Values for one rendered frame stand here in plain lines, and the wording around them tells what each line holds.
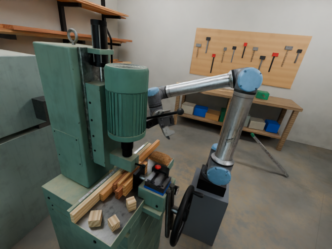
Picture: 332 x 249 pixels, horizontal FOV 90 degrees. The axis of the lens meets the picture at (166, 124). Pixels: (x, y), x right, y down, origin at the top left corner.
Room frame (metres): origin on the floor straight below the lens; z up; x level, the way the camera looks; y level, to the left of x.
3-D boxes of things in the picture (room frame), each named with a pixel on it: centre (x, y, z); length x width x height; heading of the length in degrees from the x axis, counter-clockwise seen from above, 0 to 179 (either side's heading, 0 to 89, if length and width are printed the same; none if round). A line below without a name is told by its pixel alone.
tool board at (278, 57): (3.59, -1.35, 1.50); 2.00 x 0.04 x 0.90; 72
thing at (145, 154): (0.77, 0.15, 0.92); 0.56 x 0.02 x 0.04; 158
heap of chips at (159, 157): (0.87, 0.01, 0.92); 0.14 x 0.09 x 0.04; 68
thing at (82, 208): (0.68, 0.21, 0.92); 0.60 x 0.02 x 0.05; 158
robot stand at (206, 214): (1.07, -0.43, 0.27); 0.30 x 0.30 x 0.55; 72
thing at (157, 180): (0.61, 0.00, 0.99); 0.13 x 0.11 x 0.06; 158
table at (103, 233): (0.63, 0.09, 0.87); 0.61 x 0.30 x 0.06; 158
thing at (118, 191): (0.65, 0.14, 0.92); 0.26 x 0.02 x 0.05; 158
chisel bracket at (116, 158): (0.70, 0.20, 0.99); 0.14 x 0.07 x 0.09; 68
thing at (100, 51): (0.74, 0.31, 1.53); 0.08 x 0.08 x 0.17; 68
